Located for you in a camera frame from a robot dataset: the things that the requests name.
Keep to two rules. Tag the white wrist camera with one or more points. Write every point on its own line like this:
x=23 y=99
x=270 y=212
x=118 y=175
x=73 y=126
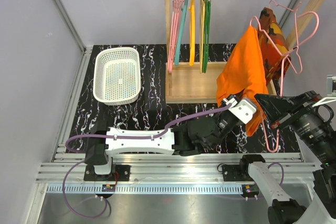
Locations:
x=331 y=92
x=244 y=109

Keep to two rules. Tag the white perforated plastic basket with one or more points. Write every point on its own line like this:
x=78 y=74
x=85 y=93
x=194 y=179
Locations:
x=117 y=76

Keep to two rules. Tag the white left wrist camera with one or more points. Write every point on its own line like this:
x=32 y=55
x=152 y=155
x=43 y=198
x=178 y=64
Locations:
x=244 y=109

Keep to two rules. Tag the aluminium mounting rail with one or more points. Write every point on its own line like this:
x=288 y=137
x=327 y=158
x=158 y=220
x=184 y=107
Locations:
x=163 y=171

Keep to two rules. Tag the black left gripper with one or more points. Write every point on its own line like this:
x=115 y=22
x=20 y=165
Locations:
x=238 y=93

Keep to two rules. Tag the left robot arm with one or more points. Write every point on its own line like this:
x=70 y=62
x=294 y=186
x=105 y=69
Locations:
x=186 y=136

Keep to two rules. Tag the pink hangers on rack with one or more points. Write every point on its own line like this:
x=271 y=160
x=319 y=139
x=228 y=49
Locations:
x=176 y=4

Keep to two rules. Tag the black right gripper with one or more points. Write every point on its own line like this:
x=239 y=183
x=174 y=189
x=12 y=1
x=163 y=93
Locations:
x=282 y=110

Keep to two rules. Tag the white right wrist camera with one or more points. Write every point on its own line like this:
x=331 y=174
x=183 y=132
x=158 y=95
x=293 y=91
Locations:
x=331 y=92

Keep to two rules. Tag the wooden clothes rack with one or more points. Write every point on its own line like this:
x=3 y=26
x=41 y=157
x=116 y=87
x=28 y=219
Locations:
x=228 y=22

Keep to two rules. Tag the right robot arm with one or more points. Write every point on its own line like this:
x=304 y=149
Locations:
x=310 y=116

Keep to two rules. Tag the orange camouflage trousers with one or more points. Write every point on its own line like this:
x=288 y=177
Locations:
x=272 y=60

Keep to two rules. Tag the yellow hanger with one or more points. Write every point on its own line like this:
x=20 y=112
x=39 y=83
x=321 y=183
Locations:
x=192 y=33

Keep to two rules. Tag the teal hanger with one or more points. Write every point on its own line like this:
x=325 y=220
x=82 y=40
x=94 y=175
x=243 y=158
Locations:
x=180 y=33

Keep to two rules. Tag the green hangers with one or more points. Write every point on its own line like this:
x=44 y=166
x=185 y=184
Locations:
x=205 y=20

